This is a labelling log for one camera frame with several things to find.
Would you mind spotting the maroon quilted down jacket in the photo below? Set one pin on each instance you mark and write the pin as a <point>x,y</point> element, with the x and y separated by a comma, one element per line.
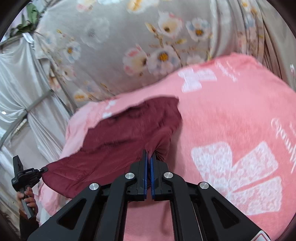
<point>114,144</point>

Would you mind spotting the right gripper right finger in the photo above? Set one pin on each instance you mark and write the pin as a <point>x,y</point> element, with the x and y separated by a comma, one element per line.
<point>198,211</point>

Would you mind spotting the person's left hand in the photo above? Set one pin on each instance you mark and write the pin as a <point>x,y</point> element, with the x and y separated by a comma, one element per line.
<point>29,198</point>

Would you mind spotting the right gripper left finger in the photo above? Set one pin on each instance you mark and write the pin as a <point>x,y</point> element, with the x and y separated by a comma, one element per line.
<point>99,211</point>

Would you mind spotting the pink bow-print blanket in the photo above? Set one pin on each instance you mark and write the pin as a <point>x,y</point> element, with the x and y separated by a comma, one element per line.
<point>237,134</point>

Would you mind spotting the grey floral quilt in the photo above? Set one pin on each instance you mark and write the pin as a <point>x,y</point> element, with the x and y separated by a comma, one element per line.
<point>95,50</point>

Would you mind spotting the silver satin curtain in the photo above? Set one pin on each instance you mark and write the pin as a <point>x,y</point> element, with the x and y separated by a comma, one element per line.
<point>32,115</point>

